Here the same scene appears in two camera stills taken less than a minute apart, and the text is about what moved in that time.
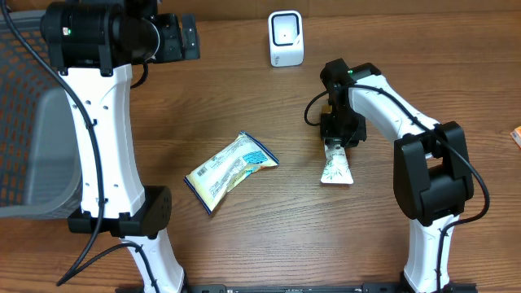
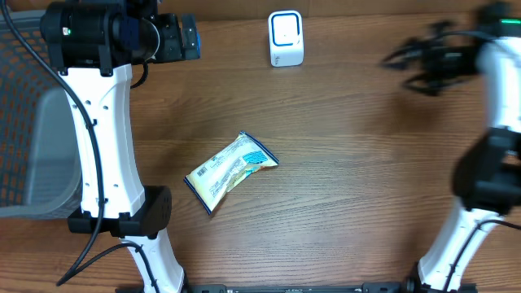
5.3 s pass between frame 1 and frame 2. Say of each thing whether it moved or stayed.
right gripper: moved
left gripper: stayed
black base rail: stayed
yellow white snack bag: stayed
